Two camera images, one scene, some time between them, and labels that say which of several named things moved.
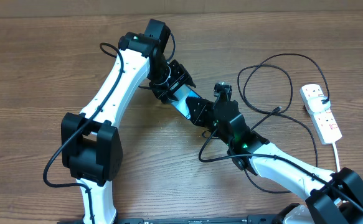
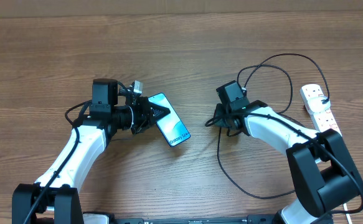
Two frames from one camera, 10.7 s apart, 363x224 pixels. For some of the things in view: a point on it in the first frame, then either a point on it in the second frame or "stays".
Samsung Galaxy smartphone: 181,94 -> 171,126
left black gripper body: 168,77 -> 141,114
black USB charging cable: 280,108 -> 256,66
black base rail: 253,219 stays
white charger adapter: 315,106 stays
